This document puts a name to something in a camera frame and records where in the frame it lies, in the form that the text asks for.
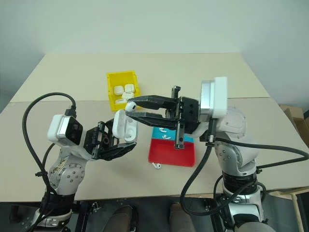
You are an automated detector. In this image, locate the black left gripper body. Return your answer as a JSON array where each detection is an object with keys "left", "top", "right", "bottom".
[{"left": 83, "top": 121, "right": 116, "bottom": 160}]

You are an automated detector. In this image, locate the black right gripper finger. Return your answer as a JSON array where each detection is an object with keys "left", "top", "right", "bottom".
[
  {"left": 125, "top": 111, "right": 177, "bottom": 129},
  {"left": 127, "top": 94, "right": 179, "bottom": 111}
]

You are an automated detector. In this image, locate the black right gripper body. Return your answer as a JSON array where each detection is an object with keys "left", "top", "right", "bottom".
[{"left": 166, "top": 85, "right": 201, "bottom": 149}]

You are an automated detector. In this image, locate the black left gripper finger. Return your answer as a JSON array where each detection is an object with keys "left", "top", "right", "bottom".
[
  {"left": 104, "top": 118, "right": 115, "bottom": 136},
  {"left": 98, "top": 141, "right": 138, "bottom": 161}
]

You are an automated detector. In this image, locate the yellow plastic bin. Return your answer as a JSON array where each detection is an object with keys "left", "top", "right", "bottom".
[{"left": 106, "top": 70, "right": 142, "bottom": 112}]

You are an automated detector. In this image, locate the red and blue tray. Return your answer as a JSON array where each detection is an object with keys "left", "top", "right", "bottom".
[{"left": 147, "top": 125, "right": 197, "bottom": 168}]

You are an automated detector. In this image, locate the dark rounded brown shape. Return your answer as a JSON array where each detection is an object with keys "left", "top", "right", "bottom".
[
  {"left": 169, "top": 202, "right": 195, "bottom": 232},
  {"left": 105, "top": 204, "right": 136, "bottom": 232}
]

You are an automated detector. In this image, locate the brown cardboard box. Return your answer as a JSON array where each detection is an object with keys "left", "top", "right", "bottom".
[{"left": 278, "top": 104, "right": 309, "bottom": 156}]

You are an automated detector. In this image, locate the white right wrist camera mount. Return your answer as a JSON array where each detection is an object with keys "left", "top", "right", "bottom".
[{"left": 199, "top": 76, "right": 228, "bottom": 119}]

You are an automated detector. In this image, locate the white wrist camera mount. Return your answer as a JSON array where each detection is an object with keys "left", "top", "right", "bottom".
[
  {"left": 199, "top": 76, "right": 228, "bottom": 119},
  {"left": 47, "top": 114, "right": 84, "bottom": 147}
]

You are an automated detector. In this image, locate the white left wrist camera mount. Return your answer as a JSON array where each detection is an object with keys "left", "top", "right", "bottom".
[{"left": 47, "top": 114, "right": 84, "bottom": 147}]

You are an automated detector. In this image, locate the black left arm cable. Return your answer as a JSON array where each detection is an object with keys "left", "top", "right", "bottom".
[{"left": 22, "top": 92, "right": 78, "bottom": 195}]

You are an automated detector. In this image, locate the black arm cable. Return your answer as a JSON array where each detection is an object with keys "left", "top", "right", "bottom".
[
  {"left": 179, "top": 117, "right": 307, "bottom": 216},
  {"left": 22, "top": 92, "right": 78, "bottom": 195}
]

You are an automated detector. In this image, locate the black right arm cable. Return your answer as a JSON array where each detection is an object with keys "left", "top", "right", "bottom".
[{"left": 179, "top": 117, "right": 307, "bottom": 216}]

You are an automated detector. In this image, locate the light wooden frame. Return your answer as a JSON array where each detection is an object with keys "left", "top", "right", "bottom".
[{"left": 268, "top": 187, "right": 309, "bottom": 232}]

